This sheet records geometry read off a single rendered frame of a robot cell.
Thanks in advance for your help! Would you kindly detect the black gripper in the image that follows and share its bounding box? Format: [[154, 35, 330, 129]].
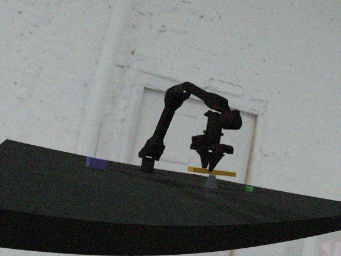
[[190, 128, 234, 172]]

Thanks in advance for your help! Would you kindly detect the green rectangular block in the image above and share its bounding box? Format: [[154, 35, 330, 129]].
[[245, 186, 253, 192]]

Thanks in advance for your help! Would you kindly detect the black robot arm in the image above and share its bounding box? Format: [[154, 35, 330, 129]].
[[137, 82, 242, 174]]

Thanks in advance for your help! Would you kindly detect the yellow bar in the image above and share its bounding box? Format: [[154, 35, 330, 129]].
[[188, 167, 236, 177]]

